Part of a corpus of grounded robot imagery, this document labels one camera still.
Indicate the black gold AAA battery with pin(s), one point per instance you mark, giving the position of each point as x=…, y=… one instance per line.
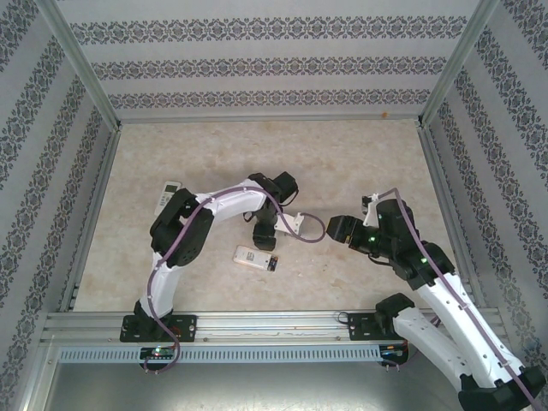
x=274, y=260
x=271, y=266

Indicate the white remote with display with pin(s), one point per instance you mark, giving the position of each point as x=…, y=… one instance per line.
x=169, y=188

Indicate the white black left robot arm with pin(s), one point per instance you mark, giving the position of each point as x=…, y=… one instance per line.
x=231, y=201

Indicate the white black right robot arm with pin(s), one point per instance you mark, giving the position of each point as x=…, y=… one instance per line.
x=449, y=312

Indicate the small circuit board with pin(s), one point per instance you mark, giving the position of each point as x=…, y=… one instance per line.
x=158, y=353
x=391, y=351

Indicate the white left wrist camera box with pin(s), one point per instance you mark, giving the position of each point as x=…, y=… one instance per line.
x=289, y=222

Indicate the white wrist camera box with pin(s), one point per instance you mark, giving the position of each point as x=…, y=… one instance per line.
x=370, y=214
x=289, y=222

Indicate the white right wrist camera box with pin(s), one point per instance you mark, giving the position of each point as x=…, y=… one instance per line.
x=370, y=214

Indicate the aluminium table edge rail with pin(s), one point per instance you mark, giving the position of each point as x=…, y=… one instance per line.
x=449, y=192
x=92, y=214

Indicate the aluminium mounting rail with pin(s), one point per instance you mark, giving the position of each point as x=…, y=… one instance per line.
x=265, y=325

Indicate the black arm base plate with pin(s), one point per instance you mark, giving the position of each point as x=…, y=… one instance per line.
x=361, y=327
x=188, y=327

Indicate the aluminium frame post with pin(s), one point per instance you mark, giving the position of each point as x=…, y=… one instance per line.
x=81, y=64
x=460, y=64

